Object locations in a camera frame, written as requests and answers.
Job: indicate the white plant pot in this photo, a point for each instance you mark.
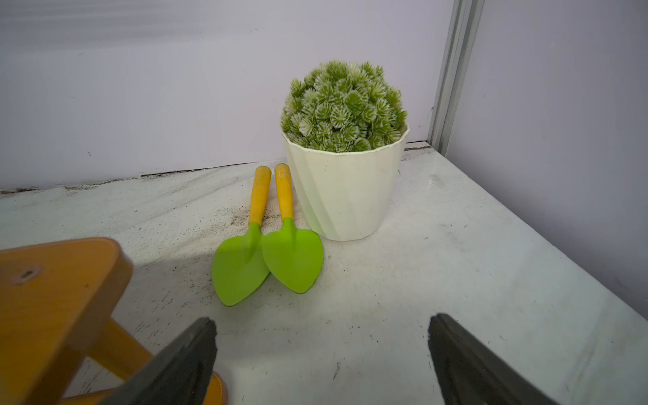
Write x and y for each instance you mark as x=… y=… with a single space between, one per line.
x=345 y=196

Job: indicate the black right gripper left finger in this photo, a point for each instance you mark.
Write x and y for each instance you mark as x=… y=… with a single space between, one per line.
x=179 y=374

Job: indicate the green artificial plant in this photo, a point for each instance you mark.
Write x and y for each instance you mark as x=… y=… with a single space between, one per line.
x=343 y=107

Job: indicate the green trowel yellow handle right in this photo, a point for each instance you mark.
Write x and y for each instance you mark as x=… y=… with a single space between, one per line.
x=294 y=256

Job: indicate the green trowel yellow handle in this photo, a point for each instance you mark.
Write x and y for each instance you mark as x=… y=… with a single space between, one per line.
x=238 y=268
x=294 y=256

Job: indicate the wooden two-tier shelf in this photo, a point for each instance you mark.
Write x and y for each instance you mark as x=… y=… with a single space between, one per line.
x=59 y=341

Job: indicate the aluminium corner frame post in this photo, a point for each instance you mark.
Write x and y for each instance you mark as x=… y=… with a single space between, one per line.
x=463 y=29

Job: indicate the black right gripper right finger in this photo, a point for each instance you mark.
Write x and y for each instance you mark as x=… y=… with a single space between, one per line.
x=468 y=372

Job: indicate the green trowel yellow handle left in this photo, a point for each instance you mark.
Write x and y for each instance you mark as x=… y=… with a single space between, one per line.
x=238 y=268

